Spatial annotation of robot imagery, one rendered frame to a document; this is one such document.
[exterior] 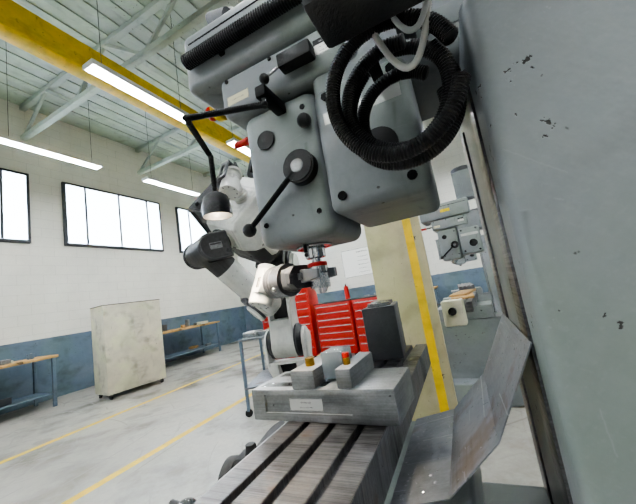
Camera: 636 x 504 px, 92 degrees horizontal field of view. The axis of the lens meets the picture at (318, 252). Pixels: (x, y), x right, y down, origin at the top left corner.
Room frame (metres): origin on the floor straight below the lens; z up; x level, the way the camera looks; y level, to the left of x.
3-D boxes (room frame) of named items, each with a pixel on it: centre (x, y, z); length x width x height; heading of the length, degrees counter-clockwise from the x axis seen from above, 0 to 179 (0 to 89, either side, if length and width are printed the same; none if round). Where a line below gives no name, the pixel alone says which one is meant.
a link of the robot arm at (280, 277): (0.79, 0.07, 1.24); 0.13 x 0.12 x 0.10; 134
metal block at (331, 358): (0.75, 0.00, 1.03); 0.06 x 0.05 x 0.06; 154
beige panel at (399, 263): (2.37, -0.60, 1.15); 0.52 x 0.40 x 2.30; 66
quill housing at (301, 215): (0.73, 0.00, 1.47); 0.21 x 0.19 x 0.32; 156
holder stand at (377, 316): (1.25, -0.21, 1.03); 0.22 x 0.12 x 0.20; 163
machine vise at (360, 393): (0.76, 0.02, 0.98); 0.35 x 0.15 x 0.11; 64
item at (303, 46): (0.58, 0.00, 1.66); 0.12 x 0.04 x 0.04; 66
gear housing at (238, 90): (0.71, -0.03, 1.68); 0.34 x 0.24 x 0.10; 66
